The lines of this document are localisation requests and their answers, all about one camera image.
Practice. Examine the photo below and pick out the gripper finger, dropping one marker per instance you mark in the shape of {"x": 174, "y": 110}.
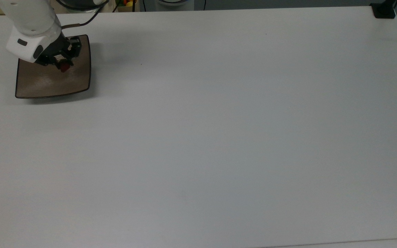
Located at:
{"x": 59, "y": 59}
{"x": 70, "y": 61}

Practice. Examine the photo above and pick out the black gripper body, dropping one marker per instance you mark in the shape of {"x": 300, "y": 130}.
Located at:
{"x": 62, "y": 48}

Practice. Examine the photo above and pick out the red green toy strawberry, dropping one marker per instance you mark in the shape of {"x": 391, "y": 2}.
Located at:
{"x": 65, "y": 66}

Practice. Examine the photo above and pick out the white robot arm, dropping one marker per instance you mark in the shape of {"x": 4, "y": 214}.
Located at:
{"x": 29, "y": 24}

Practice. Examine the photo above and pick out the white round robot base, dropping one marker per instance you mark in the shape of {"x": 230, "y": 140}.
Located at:
{"x": 174, "y": 2}

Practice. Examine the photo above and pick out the square brown ceramic plate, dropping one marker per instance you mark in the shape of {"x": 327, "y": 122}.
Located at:
{"x": 55, "y": 81}

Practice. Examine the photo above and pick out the colourful toy fruit pile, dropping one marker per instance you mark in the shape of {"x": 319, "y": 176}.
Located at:
{"x": 128, "y": 3}

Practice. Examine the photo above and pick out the black stand base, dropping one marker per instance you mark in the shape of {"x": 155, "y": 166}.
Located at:
{"x": 384, "y": 10}

